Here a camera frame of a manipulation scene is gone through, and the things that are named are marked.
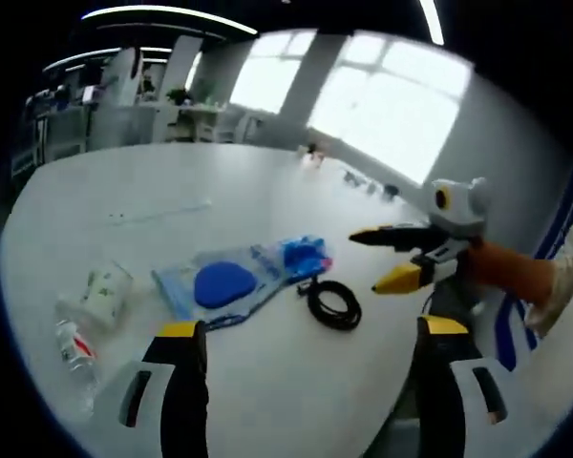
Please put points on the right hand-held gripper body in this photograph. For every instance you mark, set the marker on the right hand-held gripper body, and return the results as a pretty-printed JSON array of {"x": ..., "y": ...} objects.
[{"x": 463, "y": 210}]

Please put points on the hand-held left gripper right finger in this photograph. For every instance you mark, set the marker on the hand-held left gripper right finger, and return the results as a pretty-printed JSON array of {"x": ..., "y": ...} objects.
[{"x": 439, "y": 405}]

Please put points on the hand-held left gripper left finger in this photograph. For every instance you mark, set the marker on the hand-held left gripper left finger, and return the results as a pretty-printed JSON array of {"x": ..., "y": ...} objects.
[{"x": 181, "y": 405}]

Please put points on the blue tissue packet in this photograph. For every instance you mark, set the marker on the blue tissue packet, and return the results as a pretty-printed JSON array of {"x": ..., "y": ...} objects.
[{"x": 305, "y": 255}]

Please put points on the clear plastic bottle red label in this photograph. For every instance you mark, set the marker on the clear plastic bottle red label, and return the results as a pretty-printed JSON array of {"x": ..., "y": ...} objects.
[{"x": 76, "y": 353}]

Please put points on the clear bag with blue pad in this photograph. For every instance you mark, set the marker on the clear bag with blue pad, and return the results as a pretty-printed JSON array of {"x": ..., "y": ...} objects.
[{"x": 224, "y": 284}]

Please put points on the white paper cup green print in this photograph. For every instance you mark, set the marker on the white paper cup green print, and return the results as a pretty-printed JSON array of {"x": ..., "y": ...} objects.
[{"x": 102, "y": 296}]

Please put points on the small dark object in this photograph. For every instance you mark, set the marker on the small dark object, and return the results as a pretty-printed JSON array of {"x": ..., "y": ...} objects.
[
  {"x": 391, "y": 192},
  {"x": 355, "y": 179}
]

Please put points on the large window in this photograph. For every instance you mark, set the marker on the large window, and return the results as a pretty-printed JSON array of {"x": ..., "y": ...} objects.
[
  {"x": 396, "y": 110},
  {"x": 267, "y": 76}
]

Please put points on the small pink white box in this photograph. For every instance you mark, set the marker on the small pink white box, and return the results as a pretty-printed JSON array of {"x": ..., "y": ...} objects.
[{"x": 312, "y": 155}]

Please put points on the white table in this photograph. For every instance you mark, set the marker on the white table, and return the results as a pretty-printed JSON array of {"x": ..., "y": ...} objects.
[{"x": 267, "y": 200}]

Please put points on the straight ceiling light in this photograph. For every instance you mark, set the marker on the straight ceiling light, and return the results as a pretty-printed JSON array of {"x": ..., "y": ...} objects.
[{"x": 433, "y": 21}]

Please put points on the green potted plant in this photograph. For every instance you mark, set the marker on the green potted plant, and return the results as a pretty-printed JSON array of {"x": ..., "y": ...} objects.
[{"x": 179, "y": 95}]

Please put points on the white low cabinet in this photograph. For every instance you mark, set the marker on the white low cabinet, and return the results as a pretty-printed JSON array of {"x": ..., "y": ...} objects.
[{"x": 138, "y": 121}]

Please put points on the long curved ceiling light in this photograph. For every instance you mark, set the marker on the long curved ceiling light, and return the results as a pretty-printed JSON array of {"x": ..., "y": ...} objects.
[{"x": 172, "y": 15}]

